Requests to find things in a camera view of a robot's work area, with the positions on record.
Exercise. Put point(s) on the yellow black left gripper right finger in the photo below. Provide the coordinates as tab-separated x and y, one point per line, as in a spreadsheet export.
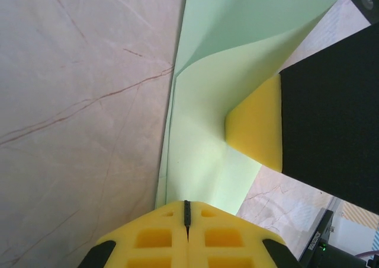
234	241

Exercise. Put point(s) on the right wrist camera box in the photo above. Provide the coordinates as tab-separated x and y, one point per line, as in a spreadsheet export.
367	1

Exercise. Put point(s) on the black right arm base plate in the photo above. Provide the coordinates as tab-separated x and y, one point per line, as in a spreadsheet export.
318	238

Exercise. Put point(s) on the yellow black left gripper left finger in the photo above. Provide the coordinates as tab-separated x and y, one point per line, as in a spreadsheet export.
142	241

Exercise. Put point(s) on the light green paper sheet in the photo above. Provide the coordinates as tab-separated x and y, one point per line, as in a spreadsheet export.
207	116

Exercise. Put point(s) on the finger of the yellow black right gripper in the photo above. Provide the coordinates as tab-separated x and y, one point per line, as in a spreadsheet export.
325	116

